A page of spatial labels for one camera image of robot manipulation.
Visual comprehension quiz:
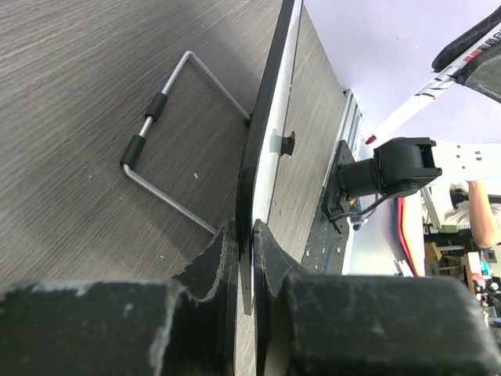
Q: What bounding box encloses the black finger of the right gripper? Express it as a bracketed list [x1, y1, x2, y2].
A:
[430, 9, 500, 102]

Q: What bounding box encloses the pink white marker pen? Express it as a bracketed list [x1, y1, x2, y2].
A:
[366, 24, 500, 145]

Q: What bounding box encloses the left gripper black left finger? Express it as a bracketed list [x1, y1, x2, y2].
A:
[1, 222, 238, 375]

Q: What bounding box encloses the small whiteboard with black frame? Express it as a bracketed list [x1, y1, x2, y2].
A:
[120, 0, 306, 316]

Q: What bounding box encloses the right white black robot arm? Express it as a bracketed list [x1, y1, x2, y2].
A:
[329, 9, 500, 198]

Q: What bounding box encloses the person forearm in background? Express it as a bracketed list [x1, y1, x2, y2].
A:
[468, 181, 500, 249]

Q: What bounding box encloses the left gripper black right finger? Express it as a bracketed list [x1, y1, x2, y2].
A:
[253, 222, 496, 375]

